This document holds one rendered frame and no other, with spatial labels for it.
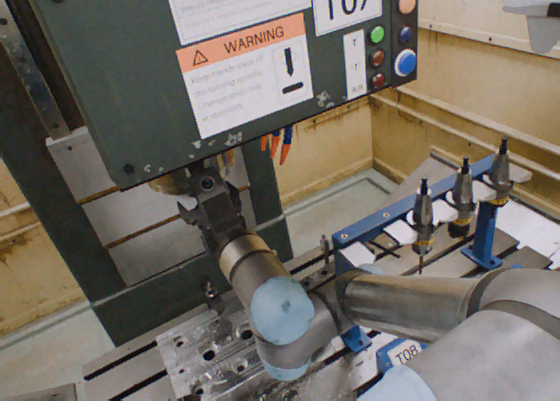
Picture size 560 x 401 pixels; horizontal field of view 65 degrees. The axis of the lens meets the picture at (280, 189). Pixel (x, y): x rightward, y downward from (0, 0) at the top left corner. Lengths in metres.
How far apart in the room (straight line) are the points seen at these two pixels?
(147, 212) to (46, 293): 0.73
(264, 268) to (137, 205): 0.76
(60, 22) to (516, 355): 0.44
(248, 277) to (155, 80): 0.27
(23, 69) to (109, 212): 0.42
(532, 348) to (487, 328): 0.03
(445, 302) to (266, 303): 0.21
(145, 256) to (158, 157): 0.89
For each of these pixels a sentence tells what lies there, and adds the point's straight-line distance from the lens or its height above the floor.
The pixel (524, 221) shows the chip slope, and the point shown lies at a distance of 1.60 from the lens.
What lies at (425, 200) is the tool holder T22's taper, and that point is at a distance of 0.91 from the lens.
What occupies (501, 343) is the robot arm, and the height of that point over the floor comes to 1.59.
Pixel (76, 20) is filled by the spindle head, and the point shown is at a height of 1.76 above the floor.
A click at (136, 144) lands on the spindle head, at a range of 0.51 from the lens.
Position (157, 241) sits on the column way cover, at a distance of 1.38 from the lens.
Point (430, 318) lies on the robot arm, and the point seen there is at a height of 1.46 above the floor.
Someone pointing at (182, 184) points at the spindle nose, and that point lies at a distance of 0.70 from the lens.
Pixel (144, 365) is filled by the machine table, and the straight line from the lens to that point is 1.24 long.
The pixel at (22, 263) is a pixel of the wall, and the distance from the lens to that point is 1.83.
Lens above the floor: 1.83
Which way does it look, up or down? 35 degrees down
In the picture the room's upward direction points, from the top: 11 degrees counter-clockwise
